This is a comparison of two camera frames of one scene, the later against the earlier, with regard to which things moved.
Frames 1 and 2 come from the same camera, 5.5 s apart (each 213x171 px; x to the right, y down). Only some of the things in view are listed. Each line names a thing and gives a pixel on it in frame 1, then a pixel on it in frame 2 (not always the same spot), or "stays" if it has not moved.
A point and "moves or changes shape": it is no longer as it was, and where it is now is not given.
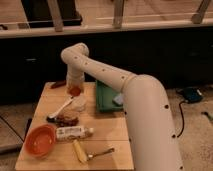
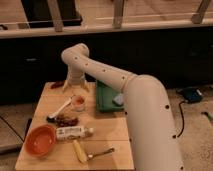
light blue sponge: [118, 100] stays
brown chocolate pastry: [64, 121] stays
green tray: [104, 96] stays
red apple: [75, 91] moves or changes shape
